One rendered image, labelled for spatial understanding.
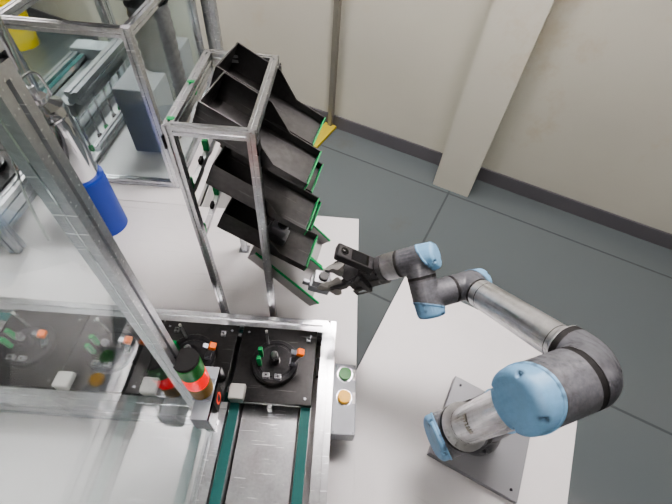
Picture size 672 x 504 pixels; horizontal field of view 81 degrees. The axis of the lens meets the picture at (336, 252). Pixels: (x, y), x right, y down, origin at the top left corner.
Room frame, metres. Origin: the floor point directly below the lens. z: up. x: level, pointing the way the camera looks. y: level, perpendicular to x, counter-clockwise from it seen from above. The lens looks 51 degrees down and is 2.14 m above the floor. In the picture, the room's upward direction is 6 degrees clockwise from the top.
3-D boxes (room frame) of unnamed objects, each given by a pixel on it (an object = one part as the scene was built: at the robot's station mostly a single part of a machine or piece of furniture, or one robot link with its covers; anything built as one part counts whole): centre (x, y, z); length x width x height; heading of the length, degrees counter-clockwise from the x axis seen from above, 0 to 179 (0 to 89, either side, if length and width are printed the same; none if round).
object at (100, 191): (1.06, 0.97, 1.00); 0.16 x 0.16 x 0.27
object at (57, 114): (1.06, 0.97, 1.32); 0.14 x 0.14 x 0.38
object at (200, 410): (0.29, 0.26, 1.29); 0.12 x 0.05 x 0.25; 2
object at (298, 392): (0.48, 0.15, 0.96); 0.24 x 0.24 x 0.02; 2
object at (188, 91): (0.84, 0.29, 1.26); 0.36 x 0.21 x 0.80; 2
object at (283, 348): (0.48, 0.15, 0.98); 0.14 x 0.14 x 0.02
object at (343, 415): (0.40, -0.07, 0.93); 0.21 x 0.07 x 0.06; 2
